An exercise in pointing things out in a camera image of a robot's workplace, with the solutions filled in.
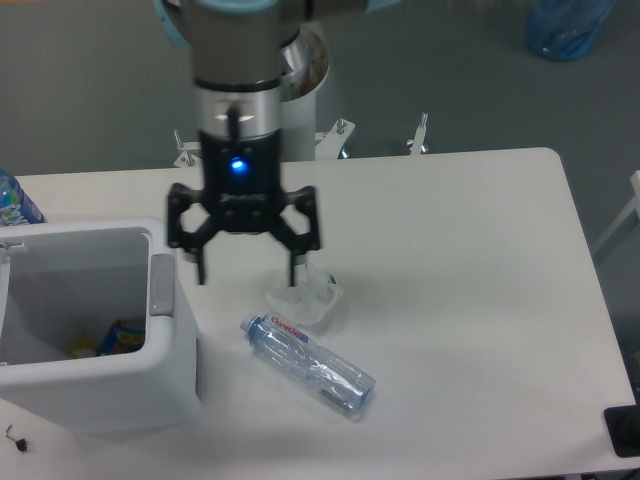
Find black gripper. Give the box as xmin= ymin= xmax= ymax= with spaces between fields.
xmin=166 ymin=131 xmax=320 ymax=287

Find white push-top trash can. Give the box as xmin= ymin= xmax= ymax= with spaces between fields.
xmin=1 ymin=218 xmax=200 ymax=433

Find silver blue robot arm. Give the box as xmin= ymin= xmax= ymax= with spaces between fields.
xmin=154 ymin=1 xmax=388 ymax=283

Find colourful snack wrapper trash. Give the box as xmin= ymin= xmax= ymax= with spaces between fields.
xmin=67 ymin=320 xmax=146 ymax=359

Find crumpled clear plastic wrapper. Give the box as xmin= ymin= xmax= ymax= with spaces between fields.
xmin=265 ymin=255 xmax=343 ymax=326

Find clear plastic water bottle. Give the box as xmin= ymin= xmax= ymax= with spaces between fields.
xmin=240 ymin=313 xmax=376 ymax=422

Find blue labelled bottle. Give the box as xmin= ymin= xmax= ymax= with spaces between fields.
xmin=1 ymin=169 xmax=47 ymax=227

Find small black metal clip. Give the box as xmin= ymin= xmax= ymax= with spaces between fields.
xmin=4 ymin=425 xmax=29 ymax=453

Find blue plastic bag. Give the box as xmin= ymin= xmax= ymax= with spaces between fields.
xmin=524 ymin=0 xmax=617 ymax=62

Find black device at table edge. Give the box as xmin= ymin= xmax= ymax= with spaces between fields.
xmin=604 ymin=405 xmax=639 ymax=458

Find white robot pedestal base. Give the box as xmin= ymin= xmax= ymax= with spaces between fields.
xmin=172 ymin=27 xmax=431 ymax=168

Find white furniture frame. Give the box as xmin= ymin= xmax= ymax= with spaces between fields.
xmin=592 ymin=171 xmax=639 ymax=263

